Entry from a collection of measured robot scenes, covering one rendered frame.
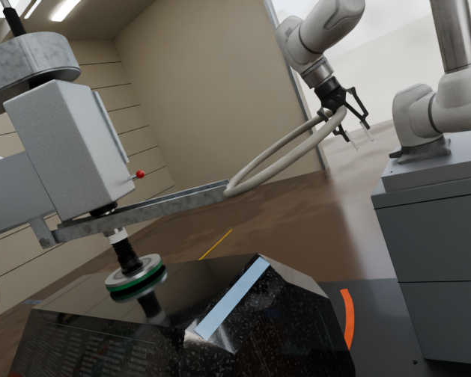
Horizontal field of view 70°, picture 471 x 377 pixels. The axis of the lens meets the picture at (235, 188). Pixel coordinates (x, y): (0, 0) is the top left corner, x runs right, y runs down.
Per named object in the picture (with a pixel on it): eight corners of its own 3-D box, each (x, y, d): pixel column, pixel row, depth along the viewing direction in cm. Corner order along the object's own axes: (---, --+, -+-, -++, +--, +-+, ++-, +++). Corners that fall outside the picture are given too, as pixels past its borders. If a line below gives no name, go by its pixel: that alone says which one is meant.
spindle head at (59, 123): (24, 246, 114) (-43, 121, 106) (61, 226, 135) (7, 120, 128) (117, 210, 109) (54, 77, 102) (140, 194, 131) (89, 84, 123)
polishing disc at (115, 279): (102, 280, 130) (100, 277, 129) (151, 253, 140) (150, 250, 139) (111, 293, 111) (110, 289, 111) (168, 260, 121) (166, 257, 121)
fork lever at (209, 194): (37, 251, 116) (31, 238, 115) (67, 233, 134) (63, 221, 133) (228, 201, 108) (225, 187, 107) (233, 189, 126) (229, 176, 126)
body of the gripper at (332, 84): (335, 72, 104) (351, 97, 105) (311, 89, 107) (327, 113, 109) (335, 73, 97) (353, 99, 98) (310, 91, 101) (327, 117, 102)
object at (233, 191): (218, 217, 93) (212, 208, 93) (231, 183, 141) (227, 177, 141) (371, 108, 85) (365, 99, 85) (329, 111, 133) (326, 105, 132)
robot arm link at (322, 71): (301, 75, 108) (311, 90, 108) (298, 76, 99) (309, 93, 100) (326, 56, 104) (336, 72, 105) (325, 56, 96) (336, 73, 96)
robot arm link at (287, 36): (291, 81, 105) (314, 63, 92) (262, 39, 103) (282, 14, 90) (314, 64, 108) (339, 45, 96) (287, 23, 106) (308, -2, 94)
